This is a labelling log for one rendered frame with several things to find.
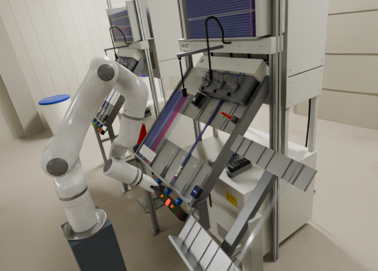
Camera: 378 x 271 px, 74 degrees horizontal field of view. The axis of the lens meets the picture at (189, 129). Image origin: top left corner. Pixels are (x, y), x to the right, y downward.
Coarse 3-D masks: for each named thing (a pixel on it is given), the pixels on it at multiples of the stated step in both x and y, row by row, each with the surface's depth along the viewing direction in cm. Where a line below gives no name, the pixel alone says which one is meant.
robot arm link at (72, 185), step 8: (48, 144) 99; (80, 168) 109; (64, 176) 105; (72, 176) 105; (80, 176) 107; (56, 184) 103; (64, 184) 102; (72, 184) 103; (80, 184) 105; (56, 192) 104; (64, 192) 102; (72, 192) 103; (80, 192) 105; (64, 200) 103
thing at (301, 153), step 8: (304, 152) 76; (296, 160) 76; (296, 168) 76; (288, 176) 76; (280, 184) 77; (280, 192) 76; (272, 200) 76; (272, 208) 76; (264, 216) 76; (256, 224) 77; (256, 232) 76; (248, 240) 76; (248, 248) 76; (240, 256) 76
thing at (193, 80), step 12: (192, 72) 170; (192, 84) 163; (252, 96) 122; (192, 108) 151; (204, 108) 143; (228, 108) 130; (240, 108) 124; (204, 120) 138; (216, 120) 132; (228, 120) 125; (228, 132) 122
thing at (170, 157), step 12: (168, 144) 151; (156, 156) 153; (168, 156) 145; (180, 156) 138; (192, 156) 131; (156, 168) 148; (168, 168) 140; (192, 168) 127; (204, 168) 122; (168, 180) 136; (180, 180) 129; (192, 180) 123; (180, 192) 125
